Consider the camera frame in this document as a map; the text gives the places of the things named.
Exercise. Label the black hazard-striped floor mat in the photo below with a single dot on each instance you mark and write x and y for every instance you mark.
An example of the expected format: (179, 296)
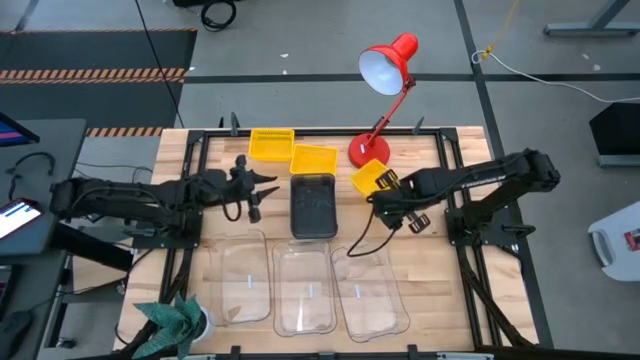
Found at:
(75, 105)

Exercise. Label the green artificial plant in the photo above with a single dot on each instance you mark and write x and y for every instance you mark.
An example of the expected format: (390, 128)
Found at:
(167, 322)

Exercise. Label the white plant pot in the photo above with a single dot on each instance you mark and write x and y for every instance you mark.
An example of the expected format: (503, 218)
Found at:
(209, 325)

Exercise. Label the computer monitor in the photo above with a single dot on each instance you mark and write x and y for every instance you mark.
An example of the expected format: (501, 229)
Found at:
(15, 132)

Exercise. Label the clear plastic bin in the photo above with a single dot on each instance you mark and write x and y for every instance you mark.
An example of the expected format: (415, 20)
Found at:
(240, 280)
(304, 290)
(370, 295)

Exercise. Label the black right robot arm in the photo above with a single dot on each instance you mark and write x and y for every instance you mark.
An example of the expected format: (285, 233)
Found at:
(475, 175)

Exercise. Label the black plastic basket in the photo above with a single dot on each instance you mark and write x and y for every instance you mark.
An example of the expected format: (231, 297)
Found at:
(313, 207)

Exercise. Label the black frame clamp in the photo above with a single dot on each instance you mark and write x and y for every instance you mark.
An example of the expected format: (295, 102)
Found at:
(418, 125)
(412, 351)
(234, 123)
(235, 352)

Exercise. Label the tablet with lit screen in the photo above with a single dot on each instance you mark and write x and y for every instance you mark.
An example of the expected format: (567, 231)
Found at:
(15, 216)

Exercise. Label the black metal table frame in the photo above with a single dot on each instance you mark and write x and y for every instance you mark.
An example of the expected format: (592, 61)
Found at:
(340, 133)

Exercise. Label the red desk lamp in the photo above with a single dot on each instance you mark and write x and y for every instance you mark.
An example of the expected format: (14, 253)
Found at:
(369, 150)

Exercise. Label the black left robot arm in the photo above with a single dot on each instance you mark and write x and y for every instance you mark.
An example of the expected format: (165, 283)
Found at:
(125, 197)

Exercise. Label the grey metal table foot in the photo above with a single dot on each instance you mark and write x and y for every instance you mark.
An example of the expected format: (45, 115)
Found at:
(595, 29)

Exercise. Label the black box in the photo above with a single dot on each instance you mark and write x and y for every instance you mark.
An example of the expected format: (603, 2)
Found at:
(620, 132)

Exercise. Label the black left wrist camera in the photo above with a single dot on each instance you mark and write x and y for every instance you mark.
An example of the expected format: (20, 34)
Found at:
(254, 210)

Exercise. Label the grey side desk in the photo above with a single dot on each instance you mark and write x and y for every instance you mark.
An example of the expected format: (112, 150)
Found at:
(55, 150)

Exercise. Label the yellow plastic basket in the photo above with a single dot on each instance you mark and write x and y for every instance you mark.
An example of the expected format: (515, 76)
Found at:
(314, 160)
(271, 145)
(366, 176)

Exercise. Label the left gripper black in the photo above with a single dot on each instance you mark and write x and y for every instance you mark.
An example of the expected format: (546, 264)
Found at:
(242, 187)

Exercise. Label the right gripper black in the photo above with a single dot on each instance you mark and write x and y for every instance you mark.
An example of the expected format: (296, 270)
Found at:
(392, 205)

